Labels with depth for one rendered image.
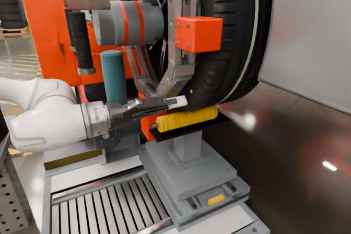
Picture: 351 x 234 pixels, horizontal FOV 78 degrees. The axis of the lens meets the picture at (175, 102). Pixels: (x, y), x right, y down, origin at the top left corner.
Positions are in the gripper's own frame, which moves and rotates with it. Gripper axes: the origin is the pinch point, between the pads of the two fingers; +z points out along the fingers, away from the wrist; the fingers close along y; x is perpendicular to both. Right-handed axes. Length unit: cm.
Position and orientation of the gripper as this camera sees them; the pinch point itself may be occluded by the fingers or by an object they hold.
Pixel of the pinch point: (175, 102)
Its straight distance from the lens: 66.4
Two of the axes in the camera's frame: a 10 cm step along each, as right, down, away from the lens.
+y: 3.1, -3.8, -8.7
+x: -3.1, -9.1, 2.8
